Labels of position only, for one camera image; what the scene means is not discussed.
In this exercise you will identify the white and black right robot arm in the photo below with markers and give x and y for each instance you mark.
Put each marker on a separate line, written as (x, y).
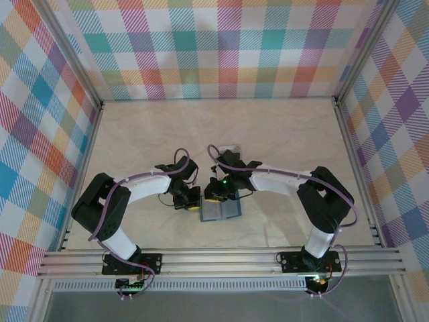
(275, 184)

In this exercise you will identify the aluminium side rail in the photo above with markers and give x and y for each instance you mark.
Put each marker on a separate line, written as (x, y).
(351, 151)
(85, 167)

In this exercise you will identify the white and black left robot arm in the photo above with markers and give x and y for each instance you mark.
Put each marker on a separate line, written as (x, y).
(147, 188)

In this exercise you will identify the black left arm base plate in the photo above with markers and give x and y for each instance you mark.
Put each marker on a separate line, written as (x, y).
(152, 263)

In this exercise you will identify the small circuit board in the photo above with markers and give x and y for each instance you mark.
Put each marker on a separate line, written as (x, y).
(318, 281)
(130, 285)

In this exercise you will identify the aluminium corner post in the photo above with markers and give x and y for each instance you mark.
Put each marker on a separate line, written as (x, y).
(75, 60)
(365, 50)

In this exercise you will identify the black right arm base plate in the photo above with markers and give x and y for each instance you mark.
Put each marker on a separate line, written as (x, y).
(291, 261)

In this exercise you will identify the blue card holder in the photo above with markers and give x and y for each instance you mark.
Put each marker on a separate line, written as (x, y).
(231, 209)

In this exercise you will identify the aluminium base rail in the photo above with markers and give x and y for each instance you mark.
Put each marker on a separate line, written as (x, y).
(218, 265)

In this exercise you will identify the white VIP card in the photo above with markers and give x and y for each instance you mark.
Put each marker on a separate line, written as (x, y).
(230, 147)

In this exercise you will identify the aluminium frame strut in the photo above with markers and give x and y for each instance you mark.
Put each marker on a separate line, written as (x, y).
(402, 302)
(40, 302)

